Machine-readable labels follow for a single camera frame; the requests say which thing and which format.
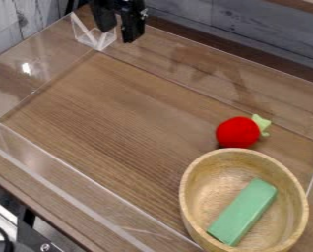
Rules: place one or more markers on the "black metal table bracket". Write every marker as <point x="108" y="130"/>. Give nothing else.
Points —
<point x="28" y="236"/>

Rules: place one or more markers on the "red plush strawberry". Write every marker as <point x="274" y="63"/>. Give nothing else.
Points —
<point x="239" y="132"/>

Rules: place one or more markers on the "oval wooden bowl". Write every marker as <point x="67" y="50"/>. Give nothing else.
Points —
<point x="212" y="181"/>

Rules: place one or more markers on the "clear acrylic enclosure wall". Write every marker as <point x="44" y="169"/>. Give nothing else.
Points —
<point x="104" y="120"/>

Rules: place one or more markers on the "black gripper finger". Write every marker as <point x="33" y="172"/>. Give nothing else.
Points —
<point x="132" y="16"/>
<point x="104" y="14"/>

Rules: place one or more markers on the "green rectangular block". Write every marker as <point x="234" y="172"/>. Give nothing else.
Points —
<point x="242" y="212"/>

